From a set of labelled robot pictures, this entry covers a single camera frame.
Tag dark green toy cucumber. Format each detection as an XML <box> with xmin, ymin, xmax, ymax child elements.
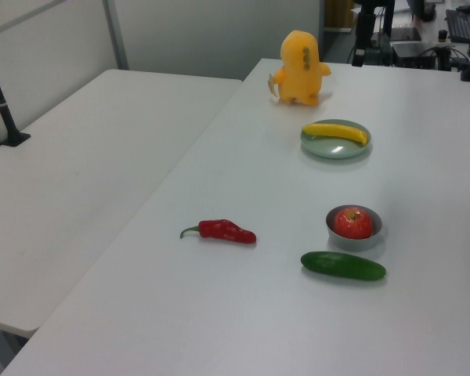
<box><xmin>300</xmin><ymin>251</ymin><xmax>388</xmax><ymax>282</ymax></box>

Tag grey round bowl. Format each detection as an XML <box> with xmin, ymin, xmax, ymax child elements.
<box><xmin>325</xmin><ymin>204</ymin><xmax>383</xmax><ymax>252</ymax></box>

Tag red toy apple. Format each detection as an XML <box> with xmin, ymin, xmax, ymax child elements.
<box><xmin>334</xmin><ymin>207</ymin><xmax>374</xmax><ymax>240</ymax></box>

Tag yellow wooden cabinet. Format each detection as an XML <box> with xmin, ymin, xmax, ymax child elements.
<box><xmin>323</xmin><ymin>0</ymin><xmax>356</xmax><ymax>32</ymax></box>

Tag yellow plush dinosaur toy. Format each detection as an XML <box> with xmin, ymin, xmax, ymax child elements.
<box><xmin>266</xmin><ymin>30</ymin><xmax>333</xmax><ymax>107</ymax></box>

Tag black computer keyboard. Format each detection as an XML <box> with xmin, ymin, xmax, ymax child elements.
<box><xmin>445</xmin><ymin>9</ymin><xmax>470</xmax><ymax>43</ymax></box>

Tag red chili pepper green stem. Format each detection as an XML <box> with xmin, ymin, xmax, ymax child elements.
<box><xmin>179</xmin><ymin>219</ymin><xmax>257</xmax><ymax>245</ymax></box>

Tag pale green plastic plate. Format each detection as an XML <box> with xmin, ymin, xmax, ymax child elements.
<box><xmin>300</xmin><ymin>118</ymin><xmax>373</xmax><ymax>160</ymax></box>

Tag black camera pole with base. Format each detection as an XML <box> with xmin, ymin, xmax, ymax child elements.
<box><xmin>0</xmin><ymin>41</ymin><xmax>31</xmax><ymax>148</ymax></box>

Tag yellow toy banana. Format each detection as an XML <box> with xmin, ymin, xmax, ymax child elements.
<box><xmin>301</xmin><ymin>123</ymin><xmax>370</xmax><ymax>147</ymax></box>

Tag black control box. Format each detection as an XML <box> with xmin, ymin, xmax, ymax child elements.
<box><xmin>391</xmin><ymin>41</ymin><xmax>438</xmax><ymax>70</ymax></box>

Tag black Franka gripper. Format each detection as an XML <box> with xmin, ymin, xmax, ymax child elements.
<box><xmin>351</xmin><ymin>0</ymin><xmax>396</xmax><ymax>67</ymax></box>

